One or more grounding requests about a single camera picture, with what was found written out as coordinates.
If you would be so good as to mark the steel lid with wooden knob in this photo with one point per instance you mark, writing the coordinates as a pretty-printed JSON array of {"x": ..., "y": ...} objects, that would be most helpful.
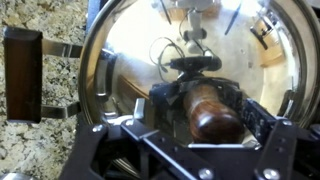
[{"x": 140, "y": 50}]

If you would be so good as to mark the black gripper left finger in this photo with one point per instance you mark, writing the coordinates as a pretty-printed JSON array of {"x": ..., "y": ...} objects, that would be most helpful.
[{"x": 110, "y": 150}]

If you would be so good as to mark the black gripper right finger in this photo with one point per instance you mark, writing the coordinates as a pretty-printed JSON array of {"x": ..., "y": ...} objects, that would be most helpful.
[{"x": 283, "y": 146}]

